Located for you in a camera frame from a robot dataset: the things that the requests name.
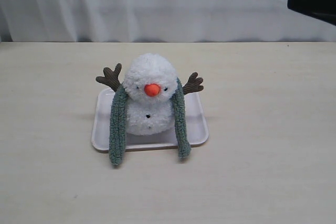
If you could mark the green knitted scarf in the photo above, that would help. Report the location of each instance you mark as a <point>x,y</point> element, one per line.
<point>118,129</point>

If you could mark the white plush snowman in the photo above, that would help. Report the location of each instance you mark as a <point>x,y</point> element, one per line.
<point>148,65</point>

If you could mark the white rectangular tray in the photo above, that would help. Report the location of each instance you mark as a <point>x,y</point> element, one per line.
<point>197,130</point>

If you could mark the white backdrop curtain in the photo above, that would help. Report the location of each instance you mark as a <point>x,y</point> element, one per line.
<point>157,21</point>

